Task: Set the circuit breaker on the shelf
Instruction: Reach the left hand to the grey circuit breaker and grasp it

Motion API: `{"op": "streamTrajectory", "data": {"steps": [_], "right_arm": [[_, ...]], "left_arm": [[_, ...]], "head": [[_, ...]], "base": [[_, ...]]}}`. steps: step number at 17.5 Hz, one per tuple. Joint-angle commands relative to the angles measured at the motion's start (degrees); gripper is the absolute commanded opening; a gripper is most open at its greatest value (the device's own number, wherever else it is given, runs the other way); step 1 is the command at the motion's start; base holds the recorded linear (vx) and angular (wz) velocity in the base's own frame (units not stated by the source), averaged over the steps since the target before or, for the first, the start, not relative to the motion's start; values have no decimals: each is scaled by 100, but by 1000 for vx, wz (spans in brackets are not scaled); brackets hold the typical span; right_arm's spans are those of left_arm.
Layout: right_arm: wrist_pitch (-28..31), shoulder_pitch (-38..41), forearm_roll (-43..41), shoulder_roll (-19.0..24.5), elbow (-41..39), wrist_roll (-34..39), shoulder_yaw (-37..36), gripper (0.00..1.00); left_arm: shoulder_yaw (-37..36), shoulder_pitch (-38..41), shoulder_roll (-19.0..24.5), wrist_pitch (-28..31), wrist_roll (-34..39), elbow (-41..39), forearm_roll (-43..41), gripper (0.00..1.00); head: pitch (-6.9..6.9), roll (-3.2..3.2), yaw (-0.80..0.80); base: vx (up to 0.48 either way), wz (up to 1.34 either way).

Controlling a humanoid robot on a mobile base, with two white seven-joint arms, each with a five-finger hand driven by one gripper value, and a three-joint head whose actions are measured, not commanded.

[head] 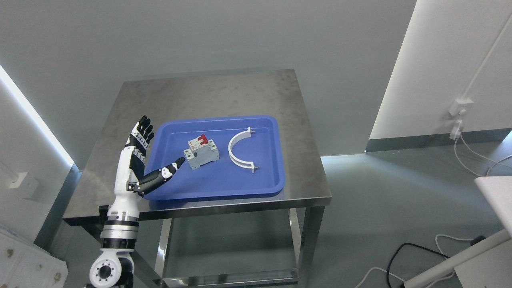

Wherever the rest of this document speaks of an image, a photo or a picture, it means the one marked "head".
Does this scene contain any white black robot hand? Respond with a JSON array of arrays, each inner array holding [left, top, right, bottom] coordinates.
[[107, 115, 185, 220]]

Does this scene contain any grey red circuit breaker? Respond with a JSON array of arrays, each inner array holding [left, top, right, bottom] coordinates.
[[183, 134, 220, 170]]

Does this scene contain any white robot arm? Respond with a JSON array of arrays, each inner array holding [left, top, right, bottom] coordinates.
[[89, 216, 139, 288]]

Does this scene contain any white curved pipe clamp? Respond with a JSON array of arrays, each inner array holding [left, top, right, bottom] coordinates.
[[228, 126, 259, 174]]

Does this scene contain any white cabinet with stains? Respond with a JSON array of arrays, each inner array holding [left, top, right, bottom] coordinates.
[[0, 224, 68, 288]]

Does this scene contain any blue plastic tray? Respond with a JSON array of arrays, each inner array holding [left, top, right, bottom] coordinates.
[[146, 115, 286, 201]]

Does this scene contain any stainless steel table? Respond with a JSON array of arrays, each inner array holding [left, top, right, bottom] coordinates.
[[63, 69, 332, 288]]

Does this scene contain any white desk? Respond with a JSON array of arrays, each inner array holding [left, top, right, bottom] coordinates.
[[401, 176, 512, 288]]

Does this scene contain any white left wall box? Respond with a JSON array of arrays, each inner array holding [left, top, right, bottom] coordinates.
[[9, 172, 40, 199]]

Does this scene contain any black floor cable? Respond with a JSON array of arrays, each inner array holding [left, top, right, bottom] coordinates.
[[386, 236, 486, 288]]

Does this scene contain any white floor cable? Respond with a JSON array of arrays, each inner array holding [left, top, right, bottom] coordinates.
[[354, 234, 474, 288]]

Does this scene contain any white power adapter with cable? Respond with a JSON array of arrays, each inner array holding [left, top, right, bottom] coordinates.
[[449, 117, 512, 177]]

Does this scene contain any white wall socket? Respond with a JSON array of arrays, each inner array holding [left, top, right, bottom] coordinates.
[[448, 99, 474, 117]]

